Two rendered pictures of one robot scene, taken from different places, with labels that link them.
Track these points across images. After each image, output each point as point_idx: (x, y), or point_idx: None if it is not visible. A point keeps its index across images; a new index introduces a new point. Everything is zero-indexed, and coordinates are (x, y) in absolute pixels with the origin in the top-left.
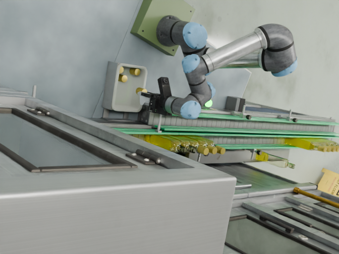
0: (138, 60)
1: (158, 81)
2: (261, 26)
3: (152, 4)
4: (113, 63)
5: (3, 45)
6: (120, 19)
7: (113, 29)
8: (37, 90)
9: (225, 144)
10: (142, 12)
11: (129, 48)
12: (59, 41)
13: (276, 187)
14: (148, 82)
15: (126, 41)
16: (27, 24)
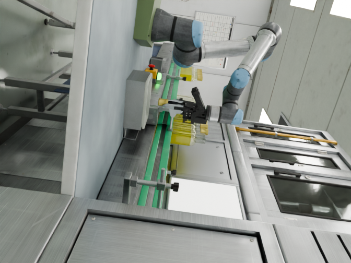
0: (133, 63)
1: (192, 94)
2: (270, 28)
3: (154, 3)
4: (136, 82)
5: (91, 130)
6: (131, 27)
7: (128, 43)
8: (104, 154)
9: None
10: (144, 13)
11: (132, 56)
12: (112, 85)
13: (232, 133)
14: None
15: (131, 49)
16: (101, 86)
